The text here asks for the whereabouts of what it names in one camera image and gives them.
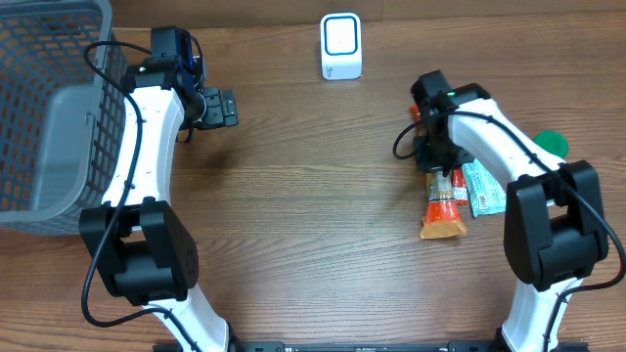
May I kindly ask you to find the orange spaghetti package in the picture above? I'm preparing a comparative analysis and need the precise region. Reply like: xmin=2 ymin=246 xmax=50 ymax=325
xmin=420 ymin=169 xmax=469 ymax=240

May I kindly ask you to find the teal Kleenex tissue pack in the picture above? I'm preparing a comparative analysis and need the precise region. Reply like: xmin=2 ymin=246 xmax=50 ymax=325
xmin=461 ymin=159 xmax=507 ymax=217

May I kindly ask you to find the green lid white jar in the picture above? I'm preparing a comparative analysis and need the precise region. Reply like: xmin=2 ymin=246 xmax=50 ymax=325
xmin=533 ymin=130 xmax=569 ymax=158

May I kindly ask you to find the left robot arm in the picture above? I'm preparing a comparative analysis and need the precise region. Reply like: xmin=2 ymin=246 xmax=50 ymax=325
xmin=78 ymin=26 xmax=243 ymax=351

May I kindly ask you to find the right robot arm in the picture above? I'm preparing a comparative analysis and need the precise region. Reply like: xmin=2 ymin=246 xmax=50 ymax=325
xmin=411 ymin=70 xmax=609 ymax=351

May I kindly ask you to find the white barcode scanner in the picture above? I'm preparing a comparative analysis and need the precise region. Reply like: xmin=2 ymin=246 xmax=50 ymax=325
xmin=320 ymin=13 xmax=363 ymax=80

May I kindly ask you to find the grey plastic mesh basket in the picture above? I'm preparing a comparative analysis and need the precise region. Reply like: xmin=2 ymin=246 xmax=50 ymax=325
xmin=1 ymin=0 xmax=128 ymax=236

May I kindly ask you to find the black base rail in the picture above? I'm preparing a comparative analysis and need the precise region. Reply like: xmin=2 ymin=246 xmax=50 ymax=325
xmin=152 ymin=339 xmax=591 ymax=352

